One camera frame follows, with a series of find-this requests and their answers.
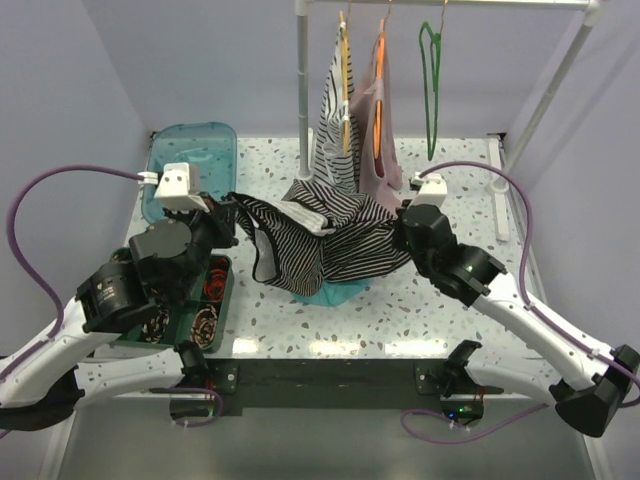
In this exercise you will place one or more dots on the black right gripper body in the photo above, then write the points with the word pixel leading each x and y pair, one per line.
pixel 422 266

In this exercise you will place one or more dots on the dark green organizer tray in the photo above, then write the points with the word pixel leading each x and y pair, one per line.
pixel 200 320

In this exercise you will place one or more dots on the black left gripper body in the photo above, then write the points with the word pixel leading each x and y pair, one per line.
pixel 215 230

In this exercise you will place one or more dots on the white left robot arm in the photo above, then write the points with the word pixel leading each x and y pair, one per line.
pixel 49 379

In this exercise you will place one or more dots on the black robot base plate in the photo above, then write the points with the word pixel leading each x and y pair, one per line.
pixel 396 384

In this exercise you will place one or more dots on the pink tank top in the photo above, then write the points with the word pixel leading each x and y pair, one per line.
pixel 380 175

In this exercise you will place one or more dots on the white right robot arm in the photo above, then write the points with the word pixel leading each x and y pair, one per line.
pixel 594 378

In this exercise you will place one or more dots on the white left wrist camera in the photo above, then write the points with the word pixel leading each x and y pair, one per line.
pixel 178 189

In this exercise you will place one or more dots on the green hanger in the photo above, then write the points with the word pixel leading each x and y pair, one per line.
pixel 430 46

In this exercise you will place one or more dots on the teal transparent plastic bin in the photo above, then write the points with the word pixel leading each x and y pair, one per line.
pixel 212 146

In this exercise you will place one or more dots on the white clothes rack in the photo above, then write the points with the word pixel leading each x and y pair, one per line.
pixel 527 122

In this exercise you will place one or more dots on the teal tank top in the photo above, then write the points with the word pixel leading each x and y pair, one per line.
pixel 334 294

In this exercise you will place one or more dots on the orange hanger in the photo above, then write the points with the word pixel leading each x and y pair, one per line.
pixel 379 70

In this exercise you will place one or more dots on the yellow hanger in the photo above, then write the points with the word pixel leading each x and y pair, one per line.
pixel 344 57

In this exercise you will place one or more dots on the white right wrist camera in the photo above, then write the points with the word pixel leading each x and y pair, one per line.
pixel 430 189

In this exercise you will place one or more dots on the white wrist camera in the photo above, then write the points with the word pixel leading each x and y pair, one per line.
pixel 178 189
pixel 430 189

